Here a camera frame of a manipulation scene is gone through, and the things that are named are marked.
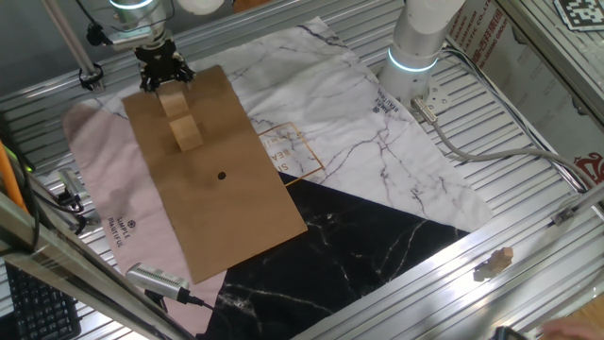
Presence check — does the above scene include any person's hand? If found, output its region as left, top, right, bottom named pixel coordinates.
left=540, top=315, right=604, bottom=340

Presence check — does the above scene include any silver metal pole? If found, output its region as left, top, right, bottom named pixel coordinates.
left=41, top=0, right=103, bottom=86

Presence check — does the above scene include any dark handheld device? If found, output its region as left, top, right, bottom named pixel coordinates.
left=490, top=325, right=520, bottom=340

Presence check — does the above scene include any orange cable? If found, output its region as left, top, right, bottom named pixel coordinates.
left=0, top=141, right=27, bottom=212

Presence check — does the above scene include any black keyboard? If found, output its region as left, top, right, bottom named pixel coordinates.
left=4, top=262, right=82, bottom=340

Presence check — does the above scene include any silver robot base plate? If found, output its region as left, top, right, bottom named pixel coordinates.
left=377, top=70, right=453, bottom=115

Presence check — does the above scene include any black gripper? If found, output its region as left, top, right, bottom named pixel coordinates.
left=135, top=40, right=196, bottom=94

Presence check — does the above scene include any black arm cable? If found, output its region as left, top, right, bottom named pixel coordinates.
left=73, top=0, right=114, bottom=47

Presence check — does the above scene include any white panel with red print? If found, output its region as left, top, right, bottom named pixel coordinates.
left=445, top=0, right=604, bottom=185

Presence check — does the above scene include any silver depth camera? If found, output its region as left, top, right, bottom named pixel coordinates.
left=57, top=167, right=89, bottom=204
left=125, top=263, right=193, bottom=303

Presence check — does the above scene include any marble pattern cloth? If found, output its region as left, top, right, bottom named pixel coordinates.
left=60, top=16, right=495, bottom=340

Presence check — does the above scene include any brown cardboard sheet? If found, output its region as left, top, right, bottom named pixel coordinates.
left=121, top=64, right=309, bottom=284

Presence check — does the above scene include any light wooden cube block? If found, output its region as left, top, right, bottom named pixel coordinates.
left=157, top=82, right=190, bottom=118
left=168, top=114, right=205, bottom=153

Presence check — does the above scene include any aluminium frame beam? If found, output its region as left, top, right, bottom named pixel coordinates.
left=493, top=0, right=604, bottom=127
left=0, top=191, right=190, bottom=340

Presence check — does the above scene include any small wooden piece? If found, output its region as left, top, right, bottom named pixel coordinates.
left=484, top=246, right=514, bottom=276

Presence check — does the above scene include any silver angle bracket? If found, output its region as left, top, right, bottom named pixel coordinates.
left=550, top=206, right=578, bottom=227

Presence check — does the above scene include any black white marker tag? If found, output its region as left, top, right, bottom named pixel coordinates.
left=552, top=0, right=604, bottom=32

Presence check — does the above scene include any grey cable with metal plug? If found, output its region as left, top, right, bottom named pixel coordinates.
left=410, top=95, right=600, bottom=190

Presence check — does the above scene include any black pole clamp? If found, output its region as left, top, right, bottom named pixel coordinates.
left=78, top=62, right=105, bottom=92

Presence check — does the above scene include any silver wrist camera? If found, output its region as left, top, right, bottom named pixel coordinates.
left=106, top=28, right=157, bottom=52

